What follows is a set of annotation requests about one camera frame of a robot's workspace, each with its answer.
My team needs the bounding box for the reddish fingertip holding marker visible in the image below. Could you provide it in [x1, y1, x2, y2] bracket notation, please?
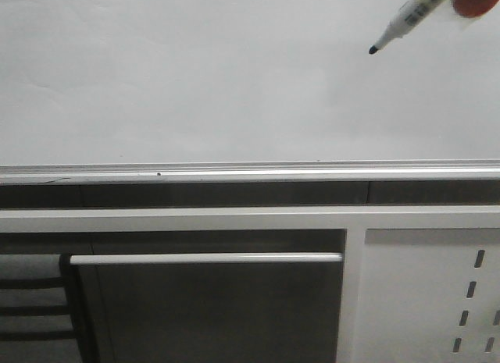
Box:
[452, 0, 499, 19]

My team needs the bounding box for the white black-tipped whiteboard marker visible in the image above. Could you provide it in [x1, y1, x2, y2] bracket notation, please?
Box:
[368, 0, 445, 55]

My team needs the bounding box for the white horizontal rod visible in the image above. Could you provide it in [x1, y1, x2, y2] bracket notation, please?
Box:
[70, 252, 343, 265]

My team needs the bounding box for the white metal shelving frame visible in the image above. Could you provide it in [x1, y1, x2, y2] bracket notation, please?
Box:
[1, 205, 499, 362]

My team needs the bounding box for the white whiteboard with aluminium frame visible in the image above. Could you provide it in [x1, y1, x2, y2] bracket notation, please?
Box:
[1, 0, 499, 185]

